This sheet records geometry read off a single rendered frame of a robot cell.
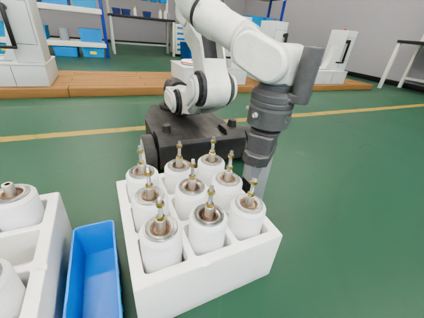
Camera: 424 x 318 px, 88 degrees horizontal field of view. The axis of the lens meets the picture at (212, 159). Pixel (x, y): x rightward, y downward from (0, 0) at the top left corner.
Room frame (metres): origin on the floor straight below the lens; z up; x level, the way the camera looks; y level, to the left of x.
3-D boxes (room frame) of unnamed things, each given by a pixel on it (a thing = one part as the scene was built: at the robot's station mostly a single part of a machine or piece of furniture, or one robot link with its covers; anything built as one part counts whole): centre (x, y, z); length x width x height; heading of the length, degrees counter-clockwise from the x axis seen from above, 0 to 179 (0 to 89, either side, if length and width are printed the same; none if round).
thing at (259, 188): (0.70, -0.17, 0.16); 0.07 x 0.07 x 0.31; 28
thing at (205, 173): (0.66, 0.00, 0.16); 0.10 x 0.10 x 0.18
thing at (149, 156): (0.90, 0.31, 0.10); 0.20 x 0.05 x 0.20; 27
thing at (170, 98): (1.26, 0.19, 0.28); 0.21 x 0.20 x 0.13; 27
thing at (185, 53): (5.25, 0.64, 0.19); 0.50 x 0.41 x 0.37; 31
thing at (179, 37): (6.23, 1.05, 0.35); 0.57 x 0.47 x 0.69; 27
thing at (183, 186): (0.50, 0.05, 0.25); 0.08 x 0.08 x 0.01
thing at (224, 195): (0.55, -0.05, 0.16); 0.10 x 0.10 x 0.18
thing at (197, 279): (0.50, 0.05, 0.09); 0.39 x 0.39 x 0.18; 28
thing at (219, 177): (0.55, -0.05, 0.25); 0.08 x 0.08 x 0.01
